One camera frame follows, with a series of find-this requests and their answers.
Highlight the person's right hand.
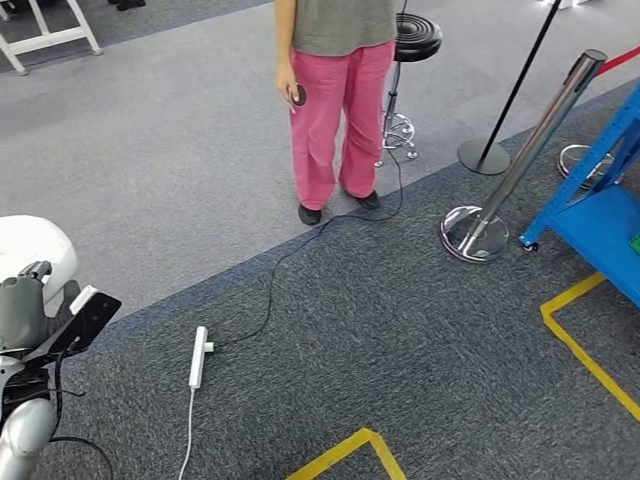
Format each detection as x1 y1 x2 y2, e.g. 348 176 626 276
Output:
275 60 301 113

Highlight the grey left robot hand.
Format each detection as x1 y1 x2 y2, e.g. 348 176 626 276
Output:
0 260 81 352

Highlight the white plastic part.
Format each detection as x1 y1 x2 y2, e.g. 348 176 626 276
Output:
0 215 79 319

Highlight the blue metal shelf rack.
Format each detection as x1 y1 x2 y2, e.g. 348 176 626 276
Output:
518 82 640 311

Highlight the person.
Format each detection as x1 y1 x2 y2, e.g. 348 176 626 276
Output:
273 0 398 227

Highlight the black round stool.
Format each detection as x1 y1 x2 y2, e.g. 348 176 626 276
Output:
374 11 444 168

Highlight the white power strip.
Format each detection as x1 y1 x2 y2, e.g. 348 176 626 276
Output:
188 325 216 391

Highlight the black barrier stanchion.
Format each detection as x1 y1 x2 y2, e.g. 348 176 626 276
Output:
457 0 564 177

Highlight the chrome barrier stanchion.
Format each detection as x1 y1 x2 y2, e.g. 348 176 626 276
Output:
557 143 624 192
439 48 608 264

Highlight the yellow tape strip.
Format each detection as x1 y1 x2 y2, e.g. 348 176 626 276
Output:
285 427 407 480

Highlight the red barrier belt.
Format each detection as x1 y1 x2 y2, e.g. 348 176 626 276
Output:
593 44 640 78

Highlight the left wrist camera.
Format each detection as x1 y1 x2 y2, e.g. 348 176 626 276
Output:
22 284 122 369

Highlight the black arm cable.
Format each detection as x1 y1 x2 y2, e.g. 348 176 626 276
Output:
47 344 115 480

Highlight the black power cable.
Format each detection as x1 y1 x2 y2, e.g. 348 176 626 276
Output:
212 0 408 352

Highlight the white power strip cable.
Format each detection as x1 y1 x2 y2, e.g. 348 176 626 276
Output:
177 387 196 480

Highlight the white metal frame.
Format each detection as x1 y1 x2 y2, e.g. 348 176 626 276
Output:
0 0 103 77

